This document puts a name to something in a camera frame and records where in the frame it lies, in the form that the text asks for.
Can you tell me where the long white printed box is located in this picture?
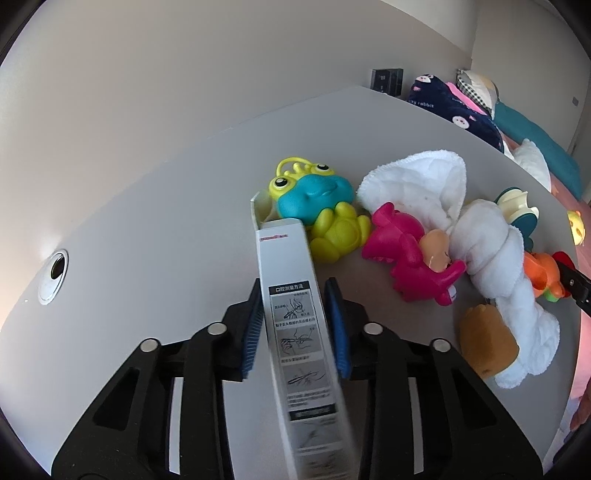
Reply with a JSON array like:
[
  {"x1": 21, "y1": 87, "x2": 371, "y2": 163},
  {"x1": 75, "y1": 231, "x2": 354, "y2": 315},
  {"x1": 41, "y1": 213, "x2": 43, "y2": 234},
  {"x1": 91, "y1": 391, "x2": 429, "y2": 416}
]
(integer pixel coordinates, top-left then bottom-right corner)
[{"x1": 250, "y1": 191, "x2": 356, "y2": 479}]

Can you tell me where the person's hand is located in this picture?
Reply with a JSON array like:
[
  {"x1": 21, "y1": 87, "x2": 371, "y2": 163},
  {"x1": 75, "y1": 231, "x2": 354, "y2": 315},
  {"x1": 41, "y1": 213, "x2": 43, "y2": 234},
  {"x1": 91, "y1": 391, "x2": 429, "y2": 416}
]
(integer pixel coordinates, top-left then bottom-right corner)
[{"x1": 570, "y1": 379, "x2": 591, "y2": 431}]

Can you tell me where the red ball toy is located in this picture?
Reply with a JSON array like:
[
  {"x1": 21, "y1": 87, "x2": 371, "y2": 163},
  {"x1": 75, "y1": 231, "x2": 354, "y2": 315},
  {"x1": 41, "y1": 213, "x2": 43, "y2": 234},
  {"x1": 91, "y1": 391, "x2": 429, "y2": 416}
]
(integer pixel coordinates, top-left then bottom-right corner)
[{"x1": 552, "y1": 251, "x2": 576, "y2": 271}]

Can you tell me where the orange fish toy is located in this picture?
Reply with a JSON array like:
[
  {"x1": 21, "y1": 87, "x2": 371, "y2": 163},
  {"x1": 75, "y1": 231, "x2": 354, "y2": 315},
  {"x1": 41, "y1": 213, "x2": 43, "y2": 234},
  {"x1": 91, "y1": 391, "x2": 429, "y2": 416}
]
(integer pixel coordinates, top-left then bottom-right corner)
[{"x1": 524, "y1": 252, "x2": 570, "y2": 303}]

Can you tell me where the yellow chick plush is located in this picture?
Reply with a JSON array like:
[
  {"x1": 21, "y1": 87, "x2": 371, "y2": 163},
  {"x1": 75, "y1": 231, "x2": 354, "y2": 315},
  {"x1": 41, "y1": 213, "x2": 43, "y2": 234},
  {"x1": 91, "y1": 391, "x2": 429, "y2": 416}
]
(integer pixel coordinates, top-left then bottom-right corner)
[{"x1": 567, "y1": 210, "x2": 586, "y2": 246}]

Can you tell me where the teal cream duck toy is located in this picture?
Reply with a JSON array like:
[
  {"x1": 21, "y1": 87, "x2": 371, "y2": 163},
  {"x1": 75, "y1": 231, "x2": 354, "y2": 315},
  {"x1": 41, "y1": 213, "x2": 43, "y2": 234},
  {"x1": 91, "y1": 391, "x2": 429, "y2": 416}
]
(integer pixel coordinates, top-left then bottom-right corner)
[{"x1": 495, "y1": 187, "x2": 539, "y2": 253}]

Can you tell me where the brown plush toy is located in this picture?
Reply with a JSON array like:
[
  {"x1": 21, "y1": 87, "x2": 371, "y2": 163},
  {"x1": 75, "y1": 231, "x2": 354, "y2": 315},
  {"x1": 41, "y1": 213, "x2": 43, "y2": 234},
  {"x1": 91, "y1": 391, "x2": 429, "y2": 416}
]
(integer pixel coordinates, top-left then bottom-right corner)
[{"x1": 458, "y1": 304, "x2": 519, "y2": 379}]

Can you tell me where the teal long pillow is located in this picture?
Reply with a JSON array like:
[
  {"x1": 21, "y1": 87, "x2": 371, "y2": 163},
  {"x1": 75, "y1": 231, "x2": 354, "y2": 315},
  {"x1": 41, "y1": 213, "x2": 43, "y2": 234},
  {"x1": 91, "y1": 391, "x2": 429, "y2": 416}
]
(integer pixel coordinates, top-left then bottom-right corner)
[{"x1": 494, "y1": 101, "x2": 583, "y2": 200}]

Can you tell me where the white goose plush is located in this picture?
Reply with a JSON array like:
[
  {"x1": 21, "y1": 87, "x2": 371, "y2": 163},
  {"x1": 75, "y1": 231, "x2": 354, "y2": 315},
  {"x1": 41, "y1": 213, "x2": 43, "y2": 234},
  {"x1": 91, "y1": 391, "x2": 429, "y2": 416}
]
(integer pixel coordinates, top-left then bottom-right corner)
[{"x1": 503, "y1": 139, "x2": 552, "y2": 192}]

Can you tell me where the white rolled towel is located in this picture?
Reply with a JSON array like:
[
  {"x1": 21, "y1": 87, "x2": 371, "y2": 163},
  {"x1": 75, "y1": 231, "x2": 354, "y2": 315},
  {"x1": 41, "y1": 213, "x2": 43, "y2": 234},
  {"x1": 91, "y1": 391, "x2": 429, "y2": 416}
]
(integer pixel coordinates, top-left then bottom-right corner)
[{"x1": 356, "y1": 150, "x2": 560, "y2": 389}]

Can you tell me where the magenta dinosaur toy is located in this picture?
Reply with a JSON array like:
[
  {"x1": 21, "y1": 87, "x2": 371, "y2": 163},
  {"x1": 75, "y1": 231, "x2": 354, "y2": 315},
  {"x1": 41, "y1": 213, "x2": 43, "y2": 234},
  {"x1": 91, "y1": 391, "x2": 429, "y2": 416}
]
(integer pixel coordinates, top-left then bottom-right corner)
[{"x1": 362, "y1": 202, "x2": 467, "y2": 306}]

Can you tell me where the checkered grey pillow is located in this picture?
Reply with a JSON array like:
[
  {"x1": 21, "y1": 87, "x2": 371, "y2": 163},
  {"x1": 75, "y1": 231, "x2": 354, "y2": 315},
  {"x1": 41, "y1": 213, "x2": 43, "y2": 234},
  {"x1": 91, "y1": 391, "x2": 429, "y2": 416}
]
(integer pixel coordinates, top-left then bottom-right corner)
[{"x1": 456, "y1": 69, "x2": 499, "y2": 119}]

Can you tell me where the blue yellow frog toy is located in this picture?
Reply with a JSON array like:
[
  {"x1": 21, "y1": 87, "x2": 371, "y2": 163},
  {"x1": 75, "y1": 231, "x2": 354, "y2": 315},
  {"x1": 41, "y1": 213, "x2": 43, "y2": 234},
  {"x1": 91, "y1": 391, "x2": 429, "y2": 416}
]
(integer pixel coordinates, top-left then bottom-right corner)
[{"x1": 269, "y1": 157, "x2": 372, "y2": 264}]

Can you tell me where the silver desk cable grommet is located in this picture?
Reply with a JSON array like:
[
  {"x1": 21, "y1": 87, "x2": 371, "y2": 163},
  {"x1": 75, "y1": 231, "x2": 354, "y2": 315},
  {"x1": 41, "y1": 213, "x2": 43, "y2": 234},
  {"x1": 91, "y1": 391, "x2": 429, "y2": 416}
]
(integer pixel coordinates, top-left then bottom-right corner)
[{"x1": 37, "y1": 249, "x2": 69, "y2": 306}]

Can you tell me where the black wall socket panel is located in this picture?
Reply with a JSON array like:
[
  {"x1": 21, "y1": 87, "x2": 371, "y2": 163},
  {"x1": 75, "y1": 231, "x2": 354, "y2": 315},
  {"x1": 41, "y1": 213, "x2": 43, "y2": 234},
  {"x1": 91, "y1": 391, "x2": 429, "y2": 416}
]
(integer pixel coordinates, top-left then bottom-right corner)
[{"x1": 370, "y1": 68, "x2": 404, "y2": 97}]

